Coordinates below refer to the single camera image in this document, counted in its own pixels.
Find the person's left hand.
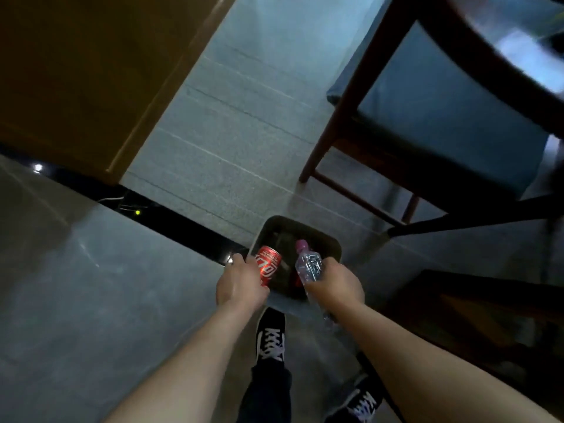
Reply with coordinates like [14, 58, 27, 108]
[215, 253, 270, 314]

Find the person's black sneaker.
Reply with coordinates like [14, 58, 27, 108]
[256, 307, 287, 364]
[325, 374, 385, 423]

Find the white cable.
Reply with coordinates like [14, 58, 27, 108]
[98, 196, 148, 213]

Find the clear plastic water bottle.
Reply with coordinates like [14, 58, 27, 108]
[295, 240, 338, 324]

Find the person's left forearm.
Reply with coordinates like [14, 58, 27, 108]
[104, 299, 260, 423]

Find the wooden chair with blue seat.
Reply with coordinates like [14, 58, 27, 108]
[299, 0, 564, 237]

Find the dark wooden furniture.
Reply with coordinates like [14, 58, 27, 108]
[383, 269, 564, 410]

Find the person's left black sneaker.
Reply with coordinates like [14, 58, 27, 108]
[256, 307, 287, 364]

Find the person's right black sneaker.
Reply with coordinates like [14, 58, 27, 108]
[325, 374, 385, 423]

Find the brown wooden cabinet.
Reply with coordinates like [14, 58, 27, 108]
[0, 0, 239, 185]

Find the grey trash bin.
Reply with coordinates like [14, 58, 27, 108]
[248, 215, 343, 306]

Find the red soda can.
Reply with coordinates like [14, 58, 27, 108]
[256, 245, 282, 288]

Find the person's right forearm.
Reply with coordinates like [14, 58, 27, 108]
[325, 301, 549, 423]

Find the person's dark trouser leg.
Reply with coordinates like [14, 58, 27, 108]
[236, 359, 293, 423]

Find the person's right hand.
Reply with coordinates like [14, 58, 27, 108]
[302, 257, 365, 314]

